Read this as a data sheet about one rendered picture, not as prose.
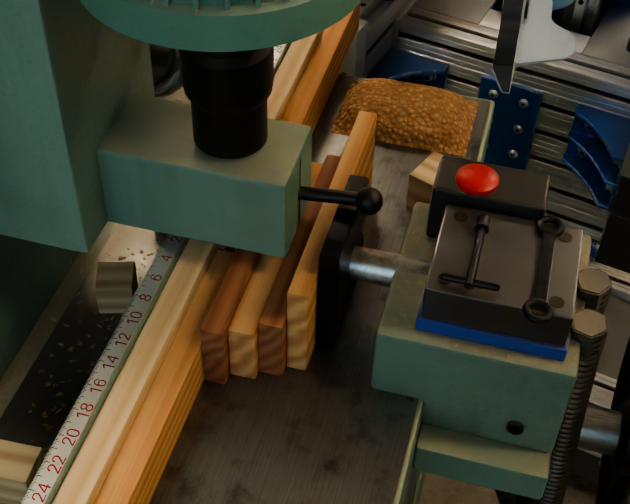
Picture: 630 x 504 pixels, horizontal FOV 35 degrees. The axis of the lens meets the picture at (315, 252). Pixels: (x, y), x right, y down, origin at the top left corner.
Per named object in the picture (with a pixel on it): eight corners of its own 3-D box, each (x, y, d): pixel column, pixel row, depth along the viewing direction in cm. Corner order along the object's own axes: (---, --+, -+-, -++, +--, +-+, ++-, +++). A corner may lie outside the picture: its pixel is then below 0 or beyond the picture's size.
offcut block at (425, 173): (405, 208, 84) (409, 174, 81) (429, 184, 86) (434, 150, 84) (439, 225, 83) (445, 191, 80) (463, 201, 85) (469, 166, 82)
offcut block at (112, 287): (138, 286, 91) (134, 260, 88) (135, 313, 88) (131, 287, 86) (103, 287, 91) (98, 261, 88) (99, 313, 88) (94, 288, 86)
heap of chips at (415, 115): (464, 157, 89) (469, 132, 87) (330, 132, 91) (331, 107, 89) (478, 103, 95) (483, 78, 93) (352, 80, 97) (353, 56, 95)
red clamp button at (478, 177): (494, 203, 68) (497, 191, 67) (451, 194, 68) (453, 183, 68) (500, 175, 70) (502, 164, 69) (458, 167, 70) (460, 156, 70)
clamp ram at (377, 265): (414, 365, 72) (427, 279, 65) (314, 342, 73) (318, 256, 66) (436, 278, 78) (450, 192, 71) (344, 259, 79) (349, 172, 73)
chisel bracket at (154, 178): (286, 275, 71) (286, 186, 65) (105, 237, 74) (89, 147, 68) (313, 209, 77) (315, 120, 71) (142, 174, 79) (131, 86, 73)
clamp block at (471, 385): (551, 460, 70) (577, 382, 64) (365, 416, 73) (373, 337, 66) (568, 310, 80) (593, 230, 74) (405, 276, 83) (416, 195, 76)
